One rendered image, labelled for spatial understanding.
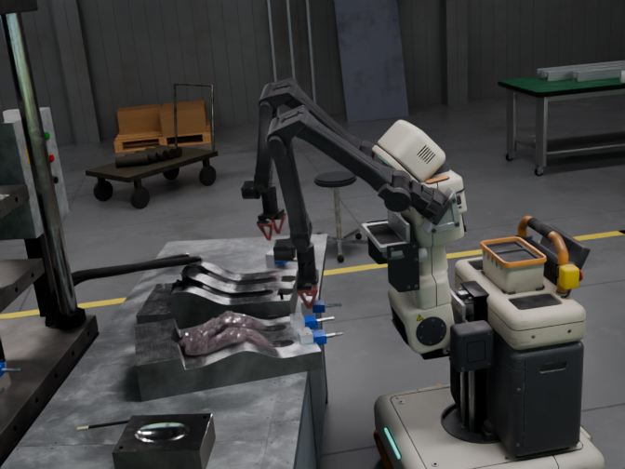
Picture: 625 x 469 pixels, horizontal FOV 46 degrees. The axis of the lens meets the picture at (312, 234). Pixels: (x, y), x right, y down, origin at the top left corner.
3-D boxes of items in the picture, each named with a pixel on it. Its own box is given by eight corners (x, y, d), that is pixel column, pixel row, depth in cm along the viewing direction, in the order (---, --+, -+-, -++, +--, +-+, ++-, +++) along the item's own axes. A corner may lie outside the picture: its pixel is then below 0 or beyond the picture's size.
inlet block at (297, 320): (332, 323, 230) (331, 306, 228) (336, 329, 225) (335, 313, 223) (290, 329, 227) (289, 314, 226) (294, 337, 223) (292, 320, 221)
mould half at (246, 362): (302, 329, 233) (299, 297, 230) (322, 368, 209) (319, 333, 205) (139, 357, 223) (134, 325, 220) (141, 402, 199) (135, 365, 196)
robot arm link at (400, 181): (425, 199, 212) (425, 187, 216) (396, 181, 209) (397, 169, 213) (405, 218, 217) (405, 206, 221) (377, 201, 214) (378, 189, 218)
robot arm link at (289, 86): (281, 87, 232) (287, 66, 238) (253, 107, 241) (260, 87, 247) (377, 170, 252) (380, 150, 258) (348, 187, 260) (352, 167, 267)
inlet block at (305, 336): (341, 338, 220) (340, 321, 218) (346, 345, 215) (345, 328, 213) (298, 345, 217) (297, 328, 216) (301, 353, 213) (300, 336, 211)
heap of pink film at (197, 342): (265, 323, 226) (263, 300, 223) (276, 349, 209) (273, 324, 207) (179, 338, 221) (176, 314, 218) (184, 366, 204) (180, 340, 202)
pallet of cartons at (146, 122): (210, 130, 1010) (206, 99, 996) (213, 142, 932) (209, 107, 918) (119, 140, 993) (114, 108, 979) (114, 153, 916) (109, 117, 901)
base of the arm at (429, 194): (453, 201, 211) (439, 190, 223) (431, 187, 209) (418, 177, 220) (436, 226, 213) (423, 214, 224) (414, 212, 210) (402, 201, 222)
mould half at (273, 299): (299, 293, 261) (296, 257, 256) (292, 326, 236) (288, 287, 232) (159, 299, 265) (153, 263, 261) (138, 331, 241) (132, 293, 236)
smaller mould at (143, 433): (216, 437, 181) (212, 412, 179) (203, 476, 167) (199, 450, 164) (136, 439, 183) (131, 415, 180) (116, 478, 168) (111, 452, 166)
